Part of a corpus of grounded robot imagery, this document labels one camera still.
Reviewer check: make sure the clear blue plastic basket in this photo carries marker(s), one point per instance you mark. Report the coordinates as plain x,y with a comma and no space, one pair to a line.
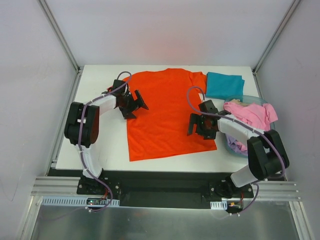
245,100

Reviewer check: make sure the folded teal t-shirt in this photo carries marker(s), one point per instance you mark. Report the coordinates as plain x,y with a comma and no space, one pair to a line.
221,86

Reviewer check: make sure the orange t-shirt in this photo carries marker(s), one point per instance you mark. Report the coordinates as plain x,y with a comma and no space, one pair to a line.
161,130

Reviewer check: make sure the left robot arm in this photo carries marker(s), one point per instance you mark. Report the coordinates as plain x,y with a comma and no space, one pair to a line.
83,122

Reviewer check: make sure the lavender t-shirt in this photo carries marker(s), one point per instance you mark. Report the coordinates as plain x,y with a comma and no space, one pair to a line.
236,146

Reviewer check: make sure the pink t-shirt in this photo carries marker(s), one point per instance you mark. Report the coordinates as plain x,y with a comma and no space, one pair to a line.
255,115

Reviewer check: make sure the right white cable duct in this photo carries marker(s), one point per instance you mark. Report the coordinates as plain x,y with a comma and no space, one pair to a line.
219,205

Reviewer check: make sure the aluminium frame rail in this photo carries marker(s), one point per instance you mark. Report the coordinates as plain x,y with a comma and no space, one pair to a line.
283,191

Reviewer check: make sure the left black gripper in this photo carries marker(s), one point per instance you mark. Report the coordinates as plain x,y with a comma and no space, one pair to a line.
132,105

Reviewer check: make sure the white cable duct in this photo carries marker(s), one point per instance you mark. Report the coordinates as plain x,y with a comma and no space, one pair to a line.
74,201
219,205

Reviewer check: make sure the right frame post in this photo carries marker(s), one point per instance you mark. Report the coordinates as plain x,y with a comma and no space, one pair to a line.
276,35

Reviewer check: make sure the left white cable duct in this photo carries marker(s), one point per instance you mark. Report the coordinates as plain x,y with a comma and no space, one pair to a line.
74,201

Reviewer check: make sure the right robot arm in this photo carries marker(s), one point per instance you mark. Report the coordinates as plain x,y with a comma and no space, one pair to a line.
266,154

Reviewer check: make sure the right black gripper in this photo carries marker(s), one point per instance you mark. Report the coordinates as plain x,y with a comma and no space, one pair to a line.
199,125

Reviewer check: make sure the frame post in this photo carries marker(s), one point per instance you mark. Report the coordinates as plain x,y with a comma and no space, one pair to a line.
276,35
58,33

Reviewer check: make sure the left frame post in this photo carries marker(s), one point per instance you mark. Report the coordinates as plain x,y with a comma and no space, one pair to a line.
58,33

